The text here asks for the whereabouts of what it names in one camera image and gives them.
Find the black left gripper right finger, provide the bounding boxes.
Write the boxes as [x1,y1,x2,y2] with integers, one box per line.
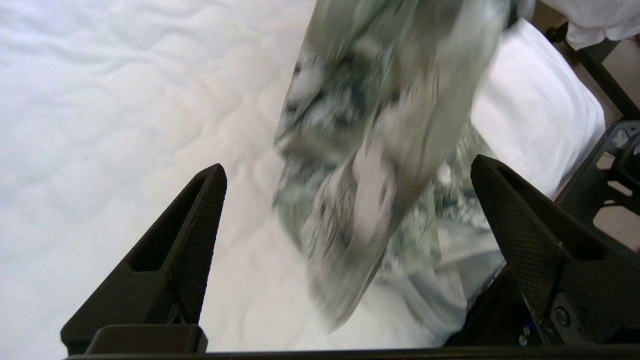
[470,154,640,346]

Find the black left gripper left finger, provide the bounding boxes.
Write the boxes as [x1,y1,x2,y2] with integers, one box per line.
[61,163,228,354]

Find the green floral button shirt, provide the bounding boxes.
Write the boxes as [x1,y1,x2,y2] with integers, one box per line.
[272,0,523,346]

